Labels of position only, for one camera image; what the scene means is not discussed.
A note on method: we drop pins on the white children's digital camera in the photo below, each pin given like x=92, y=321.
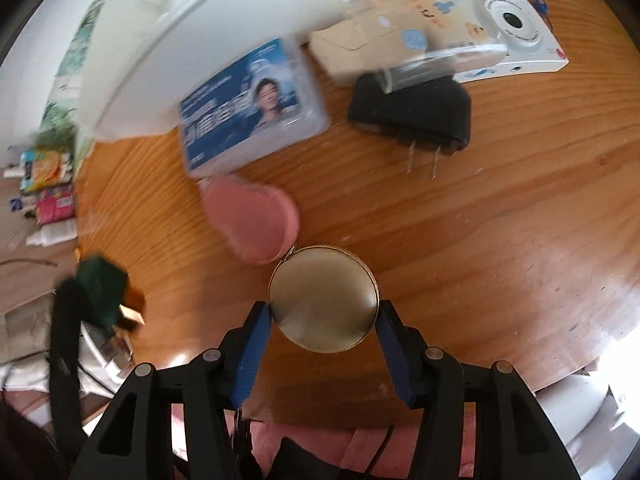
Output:
x=532, y=48

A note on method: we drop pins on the orange juice carton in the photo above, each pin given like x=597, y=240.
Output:
x=44, y=168

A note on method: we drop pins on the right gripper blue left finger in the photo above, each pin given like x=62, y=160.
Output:
x=253, y=339

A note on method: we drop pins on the blue floss pick box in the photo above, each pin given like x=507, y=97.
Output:
x=263, y=102

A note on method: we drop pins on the black plug adapter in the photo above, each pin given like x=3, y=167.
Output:
x=434, y=115

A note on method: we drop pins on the green fruit print cardboard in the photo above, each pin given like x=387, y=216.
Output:
x=59, y=123

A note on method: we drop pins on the white plastic storage bin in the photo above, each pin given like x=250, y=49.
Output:
x=145, y=56

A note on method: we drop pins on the white spray bottle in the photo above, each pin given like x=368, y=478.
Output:
x=54, y=234

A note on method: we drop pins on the clear sticker-decorated plastic box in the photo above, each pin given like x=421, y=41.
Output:
x=461, y=36

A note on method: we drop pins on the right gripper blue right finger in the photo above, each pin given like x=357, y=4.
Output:
x=393, y=340

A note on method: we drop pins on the beige card box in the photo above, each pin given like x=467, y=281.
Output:
x=352, y=48

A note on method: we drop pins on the round gold compact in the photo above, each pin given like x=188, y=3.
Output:
x=323, y=298

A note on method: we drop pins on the pink pear-shaped case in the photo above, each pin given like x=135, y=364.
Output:
x=259, y=222

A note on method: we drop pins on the green bottle with gold cap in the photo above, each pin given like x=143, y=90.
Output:
x=111, y=299

